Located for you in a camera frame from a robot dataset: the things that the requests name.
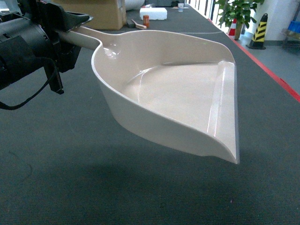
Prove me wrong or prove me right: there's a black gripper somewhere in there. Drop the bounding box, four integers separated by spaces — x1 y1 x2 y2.
17 0 93 95

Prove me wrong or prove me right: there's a beige plastic dustpan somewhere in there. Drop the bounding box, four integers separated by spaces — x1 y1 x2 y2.
59 27 240 164

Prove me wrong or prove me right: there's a large cardboard box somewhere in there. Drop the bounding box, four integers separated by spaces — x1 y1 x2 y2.
54 0 127 30

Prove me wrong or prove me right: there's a wooden hand brush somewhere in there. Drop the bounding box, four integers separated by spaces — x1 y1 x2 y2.
131 19 147 30

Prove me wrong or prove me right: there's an orange cylindrical can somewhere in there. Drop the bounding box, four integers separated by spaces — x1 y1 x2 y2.
143 15 150 28

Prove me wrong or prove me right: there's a white foam block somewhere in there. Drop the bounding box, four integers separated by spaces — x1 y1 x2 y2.
139 7 167 20

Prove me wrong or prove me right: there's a white paper cup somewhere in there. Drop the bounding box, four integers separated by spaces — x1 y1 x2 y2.
178 3 184 12

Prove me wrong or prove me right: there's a red white traffic cone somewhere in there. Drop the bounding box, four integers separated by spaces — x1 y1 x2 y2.
228 18 237 39

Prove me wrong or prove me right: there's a green potted plant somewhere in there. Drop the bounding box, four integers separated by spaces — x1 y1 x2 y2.
214 0 265 40

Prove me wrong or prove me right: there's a yellow black striped bollard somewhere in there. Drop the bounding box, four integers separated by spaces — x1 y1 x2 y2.
247 13 268 50

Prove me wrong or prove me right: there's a black cable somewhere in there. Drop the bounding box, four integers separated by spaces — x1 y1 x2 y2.
0 57 59 111

